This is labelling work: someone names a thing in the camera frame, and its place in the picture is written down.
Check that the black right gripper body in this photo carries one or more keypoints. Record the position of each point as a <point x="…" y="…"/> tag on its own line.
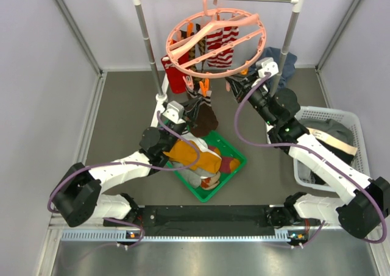
<point x="247" y="85"/>

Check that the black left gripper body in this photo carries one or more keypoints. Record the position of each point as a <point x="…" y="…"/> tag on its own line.
<point x="189" y="117"/>

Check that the orange clothes peg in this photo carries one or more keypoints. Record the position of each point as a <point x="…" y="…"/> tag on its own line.
<point x="204" y="88"/>

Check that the pink clothes peg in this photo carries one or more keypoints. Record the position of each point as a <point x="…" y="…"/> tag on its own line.
<point x="188" y="80"/>

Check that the pink round clip hanger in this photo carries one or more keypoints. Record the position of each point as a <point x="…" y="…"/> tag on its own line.
<point x="238" y="26"/>

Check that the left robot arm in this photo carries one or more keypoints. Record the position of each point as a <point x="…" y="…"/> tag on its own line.
<point x="80" y="195"/>

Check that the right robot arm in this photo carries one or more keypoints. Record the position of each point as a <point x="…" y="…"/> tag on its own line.
<point x="362" y="204"/>

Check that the green plastic bin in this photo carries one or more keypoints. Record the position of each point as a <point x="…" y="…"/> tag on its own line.
<point x="232" y="162"/>

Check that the mustard yellow sock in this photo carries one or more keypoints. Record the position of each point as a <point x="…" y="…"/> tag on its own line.
<point x="190" y="154"/>

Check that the grey sock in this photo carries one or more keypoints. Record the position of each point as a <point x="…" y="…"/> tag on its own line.
<point x="200" y="178"/>

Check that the white and steel clothes rack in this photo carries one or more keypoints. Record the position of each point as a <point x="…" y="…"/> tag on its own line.
<point x="161" y="95"/>

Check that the dark clothes in basket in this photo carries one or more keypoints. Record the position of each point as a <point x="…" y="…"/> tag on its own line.
<point x="334" y="136"/>

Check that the white plastic laundry basket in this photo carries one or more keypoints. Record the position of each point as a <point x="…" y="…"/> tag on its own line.
<point x="348" y="120"/>

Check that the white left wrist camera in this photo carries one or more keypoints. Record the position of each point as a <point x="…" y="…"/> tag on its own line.
<point x="174" y="112"/>

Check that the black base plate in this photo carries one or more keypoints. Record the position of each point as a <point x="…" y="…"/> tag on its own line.
<point x="213" y="220"/>

